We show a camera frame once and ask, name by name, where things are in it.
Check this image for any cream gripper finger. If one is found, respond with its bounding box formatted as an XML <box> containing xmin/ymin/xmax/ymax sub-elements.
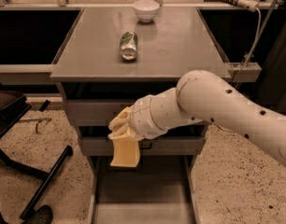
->
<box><xmin>108</xmin><ymin>107</ymin><xmax>132</xmax><ymax>140</ymax></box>

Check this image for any yellow green sponge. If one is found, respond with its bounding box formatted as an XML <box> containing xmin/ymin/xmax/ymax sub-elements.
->
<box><xmin>110</xmin><ymin>137</ymin><xmax>140</xmax><ymax>168</ymax></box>

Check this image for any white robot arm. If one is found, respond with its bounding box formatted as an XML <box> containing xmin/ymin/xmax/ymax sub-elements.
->
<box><xmin>108</xmin><ymin>70</ymin><xmax>286</xmax><ymax>167</ymax></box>

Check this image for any grey middle drawer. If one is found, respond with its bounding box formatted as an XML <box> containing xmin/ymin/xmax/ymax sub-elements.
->
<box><xmin>79</xmin><ymin>136</ymin><xmax>205</xmax><ymax>156</ymax></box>

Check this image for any grey drawer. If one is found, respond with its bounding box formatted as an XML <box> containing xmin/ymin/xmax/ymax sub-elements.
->
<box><xmin>62</xmin><ymin>98</ymin><xmax>220</xmax><ymax>127</ymax></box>
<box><xmin>86</xmin><ymin>156</ymin><xmax>200</xmax><ymax>224</ymax></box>
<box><xmin>79</xmin><ymin>136</ymin><xmax>205</xmax><ymax>156</ymax></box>

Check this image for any grey top drawer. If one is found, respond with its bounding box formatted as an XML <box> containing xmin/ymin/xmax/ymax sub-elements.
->
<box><xmin>62</xmin><ymin>98</ymin><xmax>220</xmax><ymax>127</ymax></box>

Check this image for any grey bottom drawer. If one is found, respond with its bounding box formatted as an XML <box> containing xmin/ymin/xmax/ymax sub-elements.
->
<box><xmin>86</xmin><ymin>156</ymin><xmax>200</xmax><ymax>224</ymax></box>

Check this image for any grey drawer cabinet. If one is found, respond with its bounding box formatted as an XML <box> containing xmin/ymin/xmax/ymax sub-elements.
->
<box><xmin>50</xmin><ymin>6</ymin><xmax>232</xmax><ymax>224</ymax></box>

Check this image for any green soda can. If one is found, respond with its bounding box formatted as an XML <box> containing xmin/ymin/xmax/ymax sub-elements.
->
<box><xmin>120</xmin><ymin>32</ymin><xmax>138</xmax><ymax>61</ymax></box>

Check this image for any white ceramic bowl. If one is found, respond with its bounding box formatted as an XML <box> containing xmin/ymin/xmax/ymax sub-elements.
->
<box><xmin>133</xmin><ymin>0</ymin><xmax>160</xmax><ymax>22</ymax></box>

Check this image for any black chair base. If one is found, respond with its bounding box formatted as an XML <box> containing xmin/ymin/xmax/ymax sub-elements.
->
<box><xmin>0</xmin><ymin>81</ymin><xmax>74</xmax><ymax>221</ymax></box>

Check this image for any black perforated shoe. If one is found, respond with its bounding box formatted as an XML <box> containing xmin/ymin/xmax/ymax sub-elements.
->
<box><xmin>22</xmin><ymin>205</ymin><xmax>53</xmax><ymax>224</ymax></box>

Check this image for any dark cabinet at right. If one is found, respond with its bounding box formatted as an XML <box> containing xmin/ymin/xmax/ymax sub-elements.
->
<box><xmin>255</xmin><ymin>0</ymin><xmax>286</xmax><ymax>113</ymax></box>

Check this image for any black middle drawer handle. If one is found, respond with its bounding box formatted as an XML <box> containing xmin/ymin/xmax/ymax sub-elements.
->
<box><xmin>139</xmin><ymin>143</ymin><xmax>152</xmax><ymax>150</ymax></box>

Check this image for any grey horizontal rail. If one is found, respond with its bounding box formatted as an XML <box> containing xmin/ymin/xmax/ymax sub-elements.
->
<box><xmin>0</xmin><ymin>64</ymin><xmax>54</xmax><ymax>85</ymax></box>

